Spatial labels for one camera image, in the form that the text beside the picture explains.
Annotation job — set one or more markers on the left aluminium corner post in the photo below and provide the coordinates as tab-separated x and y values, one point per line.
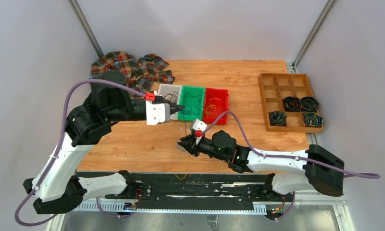
75	6

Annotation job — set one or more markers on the red plastic bin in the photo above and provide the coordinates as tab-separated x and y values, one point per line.
215	103

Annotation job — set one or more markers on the right aluminium corner post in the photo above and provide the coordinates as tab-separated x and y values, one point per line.
324	14

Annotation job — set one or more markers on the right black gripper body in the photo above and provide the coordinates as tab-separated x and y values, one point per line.
205	146

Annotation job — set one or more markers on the aluminium corner post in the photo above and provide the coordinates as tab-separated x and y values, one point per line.
324	14
75	6

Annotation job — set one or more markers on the green plastic bin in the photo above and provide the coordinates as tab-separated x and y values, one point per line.
193	100

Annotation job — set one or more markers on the plaid flannel shirt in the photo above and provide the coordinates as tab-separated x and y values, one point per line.
139	74

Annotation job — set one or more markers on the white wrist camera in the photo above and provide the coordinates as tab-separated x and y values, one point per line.
157	113
197	127

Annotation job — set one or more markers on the cable ball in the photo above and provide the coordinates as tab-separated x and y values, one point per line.
181	149

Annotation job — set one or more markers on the white plastic bin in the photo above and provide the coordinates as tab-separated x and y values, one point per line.
170	92

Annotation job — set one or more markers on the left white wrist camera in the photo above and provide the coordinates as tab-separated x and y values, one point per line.
157	113

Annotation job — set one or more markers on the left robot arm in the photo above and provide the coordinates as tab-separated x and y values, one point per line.
57	189

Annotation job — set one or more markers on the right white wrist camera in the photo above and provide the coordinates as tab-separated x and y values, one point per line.
197	127

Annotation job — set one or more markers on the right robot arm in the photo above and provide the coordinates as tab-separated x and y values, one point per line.
311	169

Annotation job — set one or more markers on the aluminium frame rail front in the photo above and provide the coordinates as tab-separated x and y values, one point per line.
308	211

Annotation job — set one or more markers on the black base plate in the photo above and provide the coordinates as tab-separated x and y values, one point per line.
204	192

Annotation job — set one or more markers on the wooden compartment tray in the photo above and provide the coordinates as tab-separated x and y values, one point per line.
289	104

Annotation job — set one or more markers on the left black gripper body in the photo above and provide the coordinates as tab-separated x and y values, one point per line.
162	100

